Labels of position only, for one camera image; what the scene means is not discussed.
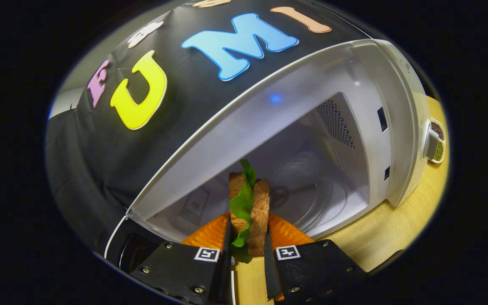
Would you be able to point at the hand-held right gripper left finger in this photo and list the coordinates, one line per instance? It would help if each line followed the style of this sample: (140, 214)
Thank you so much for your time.
(227, 271)

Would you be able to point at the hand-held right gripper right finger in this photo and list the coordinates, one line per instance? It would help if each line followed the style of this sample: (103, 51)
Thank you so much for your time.
(269, 275)

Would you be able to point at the lettuce sandwich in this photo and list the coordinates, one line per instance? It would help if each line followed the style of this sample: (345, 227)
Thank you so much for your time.
(259, 212)

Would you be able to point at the white microwave oven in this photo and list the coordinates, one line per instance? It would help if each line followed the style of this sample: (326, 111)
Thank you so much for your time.
(248, 123)

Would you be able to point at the glass turntable plate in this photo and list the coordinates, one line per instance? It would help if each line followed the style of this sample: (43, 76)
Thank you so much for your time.
(311, 190)

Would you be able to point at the white divided dish of beans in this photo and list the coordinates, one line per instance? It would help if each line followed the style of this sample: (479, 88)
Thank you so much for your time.
(438, 140)

